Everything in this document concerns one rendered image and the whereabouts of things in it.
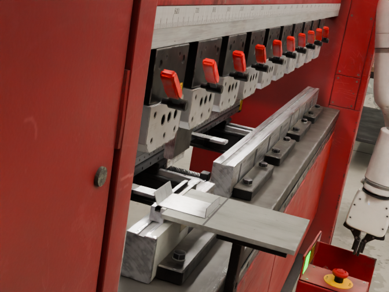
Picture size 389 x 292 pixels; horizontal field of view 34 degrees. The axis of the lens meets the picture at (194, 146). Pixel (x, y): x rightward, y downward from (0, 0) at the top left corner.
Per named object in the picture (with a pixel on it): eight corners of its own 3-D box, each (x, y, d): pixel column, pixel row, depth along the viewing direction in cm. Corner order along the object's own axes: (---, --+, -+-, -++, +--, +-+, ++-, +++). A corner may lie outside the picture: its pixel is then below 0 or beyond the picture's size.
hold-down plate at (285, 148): (278, 166, 212) (280, 158, 211) (263, 163, 214) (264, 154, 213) (294, 147, 240) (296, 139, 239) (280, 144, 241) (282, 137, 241)
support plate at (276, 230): (293, 255, 116) (294, 251, 116) (160, 218, 123) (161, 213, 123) (308, 223, 133) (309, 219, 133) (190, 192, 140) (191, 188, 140)
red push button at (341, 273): (344, 289, 155) (347, 276, 154) (327, 284, 157) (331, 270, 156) (347, 283, 159) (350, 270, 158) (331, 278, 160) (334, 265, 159)
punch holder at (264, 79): (259, 90, 172) (271, 28, 168) (229, 83, 175) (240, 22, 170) (271, 83, 186) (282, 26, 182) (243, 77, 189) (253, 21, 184)
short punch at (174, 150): (171, 170, 125) (178, 123, 122) (161, 167, 126) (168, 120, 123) (187, 158, 134) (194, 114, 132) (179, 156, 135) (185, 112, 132)
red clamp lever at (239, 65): (246, 50, 129) (249, 76, 138) (227, 46, 130) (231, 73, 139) (243, 57, 128) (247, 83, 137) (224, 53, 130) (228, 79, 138)
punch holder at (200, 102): (186, 131, 117) (201, 42, 112) (144, 121, 119) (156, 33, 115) (210, 117, 131) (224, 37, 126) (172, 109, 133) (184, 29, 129)
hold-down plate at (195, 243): (180, 286, 123) (183, 272, 122) (154, 278, 124) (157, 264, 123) (223, 233, 151) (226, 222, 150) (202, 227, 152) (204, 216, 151)
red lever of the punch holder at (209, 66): (218, 58, 111) (224, 88, 119) (196, 53, 112) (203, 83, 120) (215, 66, 110) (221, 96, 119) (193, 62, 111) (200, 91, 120)
